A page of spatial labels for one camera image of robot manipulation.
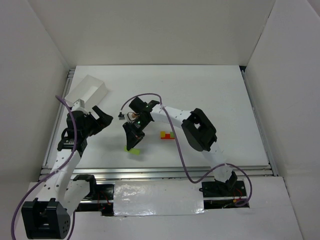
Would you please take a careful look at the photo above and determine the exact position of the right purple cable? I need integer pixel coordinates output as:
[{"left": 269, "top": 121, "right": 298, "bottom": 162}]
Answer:
[{"left": 117, "top": 93, "right": 253, "bottom": 208}]

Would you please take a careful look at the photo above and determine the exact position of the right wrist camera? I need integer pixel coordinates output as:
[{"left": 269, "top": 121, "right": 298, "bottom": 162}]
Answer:
[{"left": 118, "top": 111, "right": 139, "bottom": 122}]

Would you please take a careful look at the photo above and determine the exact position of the red rectangular wood block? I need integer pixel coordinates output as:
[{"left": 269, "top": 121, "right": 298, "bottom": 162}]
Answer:
[{"left": 160, "top": 134, "right": 175, "bottom": 140}]

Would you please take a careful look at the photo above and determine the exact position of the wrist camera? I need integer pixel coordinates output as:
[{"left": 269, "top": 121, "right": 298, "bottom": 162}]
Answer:
[
  {"left": 118, "top": 111, "right": 139, "bottom": 122},
  {"left": 71, "top": 99, "right": 86, "bottom": 113}
]

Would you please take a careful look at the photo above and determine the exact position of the aluminium rail frame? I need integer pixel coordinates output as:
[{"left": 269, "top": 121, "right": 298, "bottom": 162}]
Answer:
[{"left": 37, "top": 65, "right": 280, "bottom": 181}]

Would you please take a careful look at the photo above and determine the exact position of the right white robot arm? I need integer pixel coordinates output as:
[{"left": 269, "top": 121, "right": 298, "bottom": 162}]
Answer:
[{"left": 122, "top": 95, "right": 238, "bottom": 194}]

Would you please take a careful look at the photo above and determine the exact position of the white plastic bin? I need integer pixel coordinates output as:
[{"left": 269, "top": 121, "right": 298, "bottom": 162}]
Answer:
[{"left": 64, "top": 75, "right": 109, "bottom": 111}]

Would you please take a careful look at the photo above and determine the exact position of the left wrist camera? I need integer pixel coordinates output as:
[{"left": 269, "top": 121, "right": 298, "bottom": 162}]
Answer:
[{"left": 71, "top": 99, "right": 86, "bottom": 113}]

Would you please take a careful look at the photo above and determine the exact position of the shiny white tape sheet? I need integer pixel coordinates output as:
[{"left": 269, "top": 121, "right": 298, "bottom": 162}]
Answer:
[{"left": 113, "top": 180, "right": 205, "bottom": 217}]

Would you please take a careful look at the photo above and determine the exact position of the green wood arch block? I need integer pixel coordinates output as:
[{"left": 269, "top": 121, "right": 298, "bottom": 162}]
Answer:
[{"left": 124, "top": 146, "right": 140, "bottom": 156}]

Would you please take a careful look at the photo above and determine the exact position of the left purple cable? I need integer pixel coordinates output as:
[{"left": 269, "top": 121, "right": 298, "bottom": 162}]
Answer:
[{"left": 10, "top": 94, "right": 78, "bottom": 240}]

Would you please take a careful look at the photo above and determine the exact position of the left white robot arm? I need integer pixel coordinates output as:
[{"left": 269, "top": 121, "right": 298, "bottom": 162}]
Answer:
[{"left": 21, "top": 105, "right": 113, "bottom": 240}]

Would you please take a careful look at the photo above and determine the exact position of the purple cable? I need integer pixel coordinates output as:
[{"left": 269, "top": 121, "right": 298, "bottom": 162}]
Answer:
[
  {"left": 117, "top": 93, "right": 253, "bottom": 208},
  {"left": 10, "top": 94, "right": 78, "bottom": 240}
]

